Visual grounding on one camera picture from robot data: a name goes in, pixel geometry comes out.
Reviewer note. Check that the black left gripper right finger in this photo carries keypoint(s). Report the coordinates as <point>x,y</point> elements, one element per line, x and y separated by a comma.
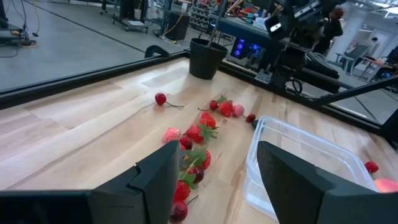
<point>295,193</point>

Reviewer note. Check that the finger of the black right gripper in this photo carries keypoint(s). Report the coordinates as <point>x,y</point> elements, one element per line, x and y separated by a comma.
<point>273,28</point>
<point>299,32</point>

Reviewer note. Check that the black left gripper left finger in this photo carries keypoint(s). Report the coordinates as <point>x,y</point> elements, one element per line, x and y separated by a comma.
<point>140,199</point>

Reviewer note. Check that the dark red cherry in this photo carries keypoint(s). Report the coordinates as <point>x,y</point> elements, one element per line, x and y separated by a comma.
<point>196,173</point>
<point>178,211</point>
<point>250,118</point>
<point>186,142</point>

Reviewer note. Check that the clear plastic tupperware container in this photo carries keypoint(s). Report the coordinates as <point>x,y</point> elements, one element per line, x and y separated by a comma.
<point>280,130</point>

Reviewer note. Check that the pink berry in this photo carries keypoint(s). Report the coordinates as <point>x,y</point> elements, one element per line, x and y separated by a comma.
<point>238,110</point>
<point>172,134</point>

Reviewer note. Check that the blackberry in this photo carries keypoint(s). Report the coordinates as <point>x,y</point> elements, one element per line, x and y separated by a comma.
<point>255,124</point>

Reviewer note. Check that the orange peach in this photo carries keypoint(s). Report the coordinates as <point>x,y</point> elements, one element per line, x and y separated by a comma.
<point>386,185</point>

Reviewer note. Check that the red cherry with stem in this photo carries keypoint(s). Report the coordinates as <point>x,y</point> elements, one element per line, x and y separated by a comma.
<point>160,98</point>
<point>213,104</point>

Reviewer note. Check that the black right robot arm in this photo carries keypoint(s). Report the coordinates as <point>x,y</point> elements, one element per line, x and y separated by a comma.
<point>292,62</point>

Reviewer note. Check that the gray desk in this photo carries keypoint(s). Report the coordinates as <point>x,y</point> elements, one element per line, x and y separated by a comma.
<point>242,29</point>

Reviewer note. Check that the person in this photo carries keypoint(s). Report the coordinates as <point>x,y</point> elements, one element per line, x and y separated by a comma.
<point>332,28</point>
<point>372,48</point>

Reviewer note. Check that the computer with blue lights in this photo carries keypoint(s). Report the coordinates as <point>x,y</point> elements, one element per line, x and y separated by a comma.
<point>245,48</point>

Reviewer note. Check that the gray chair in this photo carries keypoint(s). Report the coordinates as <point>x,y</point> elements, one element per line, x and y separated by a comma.
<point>353,56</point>

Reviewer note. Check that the green leaf sprig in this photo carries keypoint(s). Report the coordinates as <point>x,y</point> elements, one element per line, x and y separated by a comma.
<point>192,154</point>

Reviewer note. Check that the storage rack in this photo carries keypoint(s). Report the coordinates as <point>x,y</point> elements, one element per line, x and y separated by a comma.
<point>202,17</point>

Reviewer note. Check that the green potted plant black pot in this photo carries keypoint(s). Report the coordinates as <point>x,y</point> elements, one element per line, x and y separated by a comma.
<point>205,62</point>

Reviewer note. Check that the wooden table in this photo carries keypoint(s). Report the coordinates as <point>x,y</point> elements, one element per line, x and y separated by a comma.
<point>377,63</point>

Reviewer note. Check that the black bin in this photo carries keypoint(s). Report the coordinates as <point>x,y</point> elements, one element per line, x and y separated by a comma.
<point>177,26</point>

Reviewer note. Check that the wheeled cart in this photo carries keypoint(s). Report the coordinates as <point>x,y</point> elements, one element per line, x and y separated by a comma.
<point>130,23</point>

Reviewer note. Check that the black stand base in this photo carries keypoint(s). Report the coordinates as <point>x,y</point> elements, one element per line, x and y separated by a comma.
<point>12,34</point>

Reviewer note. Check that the black curved bracket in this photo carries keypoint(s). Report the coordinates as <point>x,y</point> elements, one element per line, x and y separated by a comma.
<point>157,50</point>

